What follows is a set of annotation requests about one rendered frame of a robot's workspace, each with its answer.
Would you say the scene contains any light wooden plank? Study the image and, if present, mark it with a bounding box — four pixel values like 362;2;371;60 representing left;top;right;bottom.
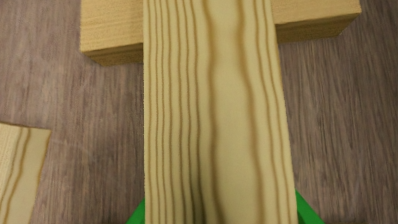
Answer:
81;0;362;68

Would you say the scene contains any long wooden board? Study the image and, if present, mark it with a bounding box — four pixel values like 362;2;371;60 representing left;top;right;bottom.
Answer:
144;0;299;224

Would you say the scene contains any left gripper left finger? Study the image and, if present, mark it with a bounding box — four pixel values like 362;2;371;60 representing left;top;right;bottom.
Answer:
125;197;145;224

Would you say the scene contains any light wood offcut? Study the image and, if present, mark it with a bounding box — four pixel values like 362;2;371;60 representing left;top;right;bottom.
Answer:
0;122;52;224

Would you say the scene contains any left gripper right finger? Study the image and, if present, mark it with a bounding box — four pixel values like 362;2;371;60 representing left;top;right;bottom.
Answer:
295;189;325;224

